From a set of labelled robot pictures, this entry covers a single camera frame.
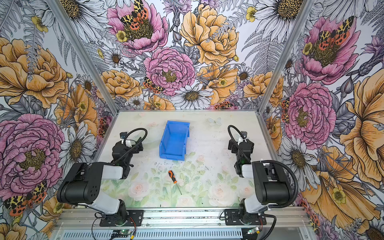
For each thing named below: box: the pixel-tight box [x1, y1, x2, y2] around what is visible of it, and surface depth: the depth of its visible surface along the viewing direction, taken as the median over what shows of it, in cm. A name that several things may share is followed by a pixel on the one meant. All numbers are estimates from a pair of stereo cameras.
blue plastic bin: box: [159, 120, 191, 161], surface depth 103 cm
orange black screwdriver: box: [168, 170, 182, 195], surface depth 89 cm
